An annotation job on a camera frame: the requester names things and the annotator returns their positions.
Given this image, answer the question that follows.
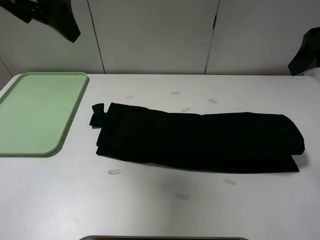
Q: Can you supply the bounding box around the black short sleeve t-shirt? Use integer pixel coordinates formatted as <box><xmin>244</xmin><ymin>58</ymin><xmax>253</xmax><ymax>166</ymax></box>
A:
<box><xmin>90</xmin><ymin>103</ymin><xmax>305</xmax><ymax>174</ymax></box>

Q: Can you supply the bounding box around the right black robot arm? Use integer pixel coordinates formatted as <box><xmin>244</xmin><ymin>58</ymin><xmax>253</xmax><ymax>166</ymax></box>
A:
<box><xmin>288</xmin><ymin>27</ymin><xmax>320</xmax><ymax>76</ymax></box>

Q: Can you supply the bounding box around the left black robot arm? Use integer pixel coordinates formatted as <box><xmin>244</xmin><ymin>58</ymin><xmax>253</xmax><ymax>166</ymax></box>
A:
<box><xmin>0</xmin><ymin>0</ymin><xmax>81</xmax><ymax>43</ymax></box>

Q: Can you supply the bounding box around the light green plastic tray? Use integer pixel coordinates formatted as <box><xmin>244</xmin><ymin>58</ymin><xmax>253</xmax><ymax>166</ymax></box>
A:
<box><xmin>0</xmin><ymin>72</ymin><xmax>89</xmax><ymax>156</ymax></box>

